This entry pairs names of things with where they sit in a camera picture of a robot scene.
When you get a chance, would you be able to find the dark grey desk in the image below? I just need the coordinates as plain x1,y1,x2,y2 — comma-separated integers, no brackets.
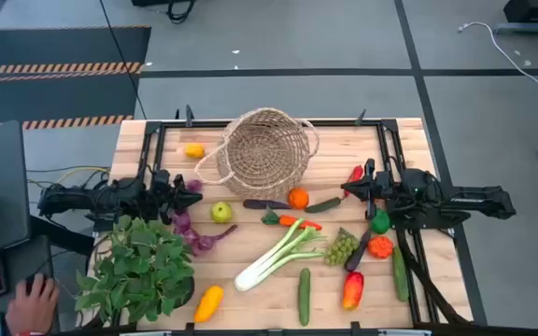
0,119,61,336

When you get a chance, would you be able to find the white floor cable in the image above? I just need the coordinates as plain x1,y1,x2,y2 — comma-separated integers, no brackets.
458,21,538,106

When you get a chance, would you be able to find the green apple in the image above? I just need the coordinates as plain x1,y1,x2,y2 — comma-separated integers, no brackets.
210,201,234,224

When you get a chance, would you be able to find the white and green leek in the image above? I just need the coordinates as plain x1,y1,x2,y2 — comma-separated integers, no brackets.
234,217,327,293

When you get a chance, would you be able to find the purple garlic braid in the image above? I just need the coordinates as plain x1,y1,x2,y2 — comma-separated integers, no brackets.
169,179,240,257

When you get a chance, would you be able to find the potted green leafy plant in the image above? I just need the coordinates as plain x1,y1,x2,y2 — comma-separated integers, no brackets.
73,214,196,328

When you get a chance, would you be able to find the black coiled cable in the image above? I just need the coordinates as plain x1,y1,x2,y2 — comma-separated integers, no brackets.
165,0,196,25

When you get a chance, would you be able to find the short dark green cucumber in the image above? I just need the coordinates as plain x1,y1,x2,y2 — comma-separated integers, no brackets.
304,196,344,215

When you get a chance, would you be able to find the grey metal stand leg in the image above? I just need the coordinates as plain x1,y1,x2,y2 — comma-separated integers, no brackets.
492,0,538,35

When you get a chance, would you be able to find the orange carrot with green top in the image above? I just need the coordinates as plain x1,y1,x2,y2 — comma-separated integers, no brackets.
261,209,323,231

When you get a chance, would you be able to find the black metal table frame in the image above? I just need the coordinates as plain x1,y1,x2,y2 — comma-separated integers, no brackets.
135,105,475,336

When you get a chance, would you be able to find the yellow cable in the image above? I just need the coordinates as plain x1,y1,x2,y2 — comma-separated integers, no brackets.
56,165,111,186

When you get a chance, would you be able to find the black equipment box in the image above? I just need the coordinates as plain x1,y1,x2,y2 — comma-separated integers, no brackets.
503,0,538,24

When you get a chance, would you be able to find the woven straw basket with handles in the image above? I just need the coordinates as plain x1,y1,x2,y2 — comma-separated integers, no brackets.
193,106,320,200

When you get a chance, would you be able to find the green grape bunch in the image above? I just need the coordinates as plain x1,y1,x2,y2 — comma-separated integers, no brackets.
323,227,361,267

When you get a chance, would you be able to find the person's hand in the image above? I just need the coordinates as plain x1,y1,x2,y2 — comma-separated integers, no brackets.
5,273,61,336

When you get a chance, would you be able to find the red and yellow mango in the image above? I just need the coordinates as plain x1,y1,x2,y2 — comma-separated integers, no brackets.
342,271,365,312

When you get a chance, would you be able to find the long dark purple eggplant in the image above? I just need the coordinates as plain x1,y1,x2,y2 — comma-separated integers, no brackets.
344,229,373,273

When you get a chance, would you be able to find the small dark purple eggplant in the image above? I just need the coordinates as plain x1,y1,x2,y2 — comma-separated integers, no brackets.
242,199,292,211

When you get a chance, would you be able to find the long green cucumber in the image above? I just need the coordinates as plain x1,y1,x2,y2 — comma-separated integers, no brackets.
391,245,411,302
297,267,312,328

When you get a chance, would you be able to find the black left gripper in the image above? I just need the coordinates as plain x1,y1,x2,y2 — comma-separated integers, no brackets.
150,168,204,224

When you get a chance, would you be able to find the black corrugated cable conduit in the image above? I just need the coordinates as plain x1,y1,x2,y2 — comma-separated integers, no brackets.
395,227,472,326

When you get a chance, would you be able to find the red chili pepper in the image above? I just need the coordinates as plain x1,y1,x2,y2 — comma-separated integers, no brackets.
343,164,365,198

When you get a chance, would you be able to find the black hazard-striped floor mat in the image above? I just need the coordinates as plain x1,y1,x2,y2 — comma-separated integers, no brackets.
0,25,152,132

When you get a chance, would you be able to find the thin black hanging cable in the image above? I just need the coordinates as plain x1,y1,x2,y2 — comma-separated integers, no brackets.
98,0,148,120

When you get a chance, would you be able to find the orange fruit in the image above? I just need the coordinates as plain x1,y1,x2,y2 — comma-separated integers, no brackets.
288,187,310,210

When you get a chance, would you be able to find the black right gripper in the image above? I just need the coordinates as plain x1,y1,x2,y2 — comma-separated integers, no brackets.
341,158,394,221

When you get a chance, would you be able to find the green bell pepper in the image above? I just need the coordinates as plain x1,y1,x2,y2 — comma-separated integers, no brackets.
370,207,392,235

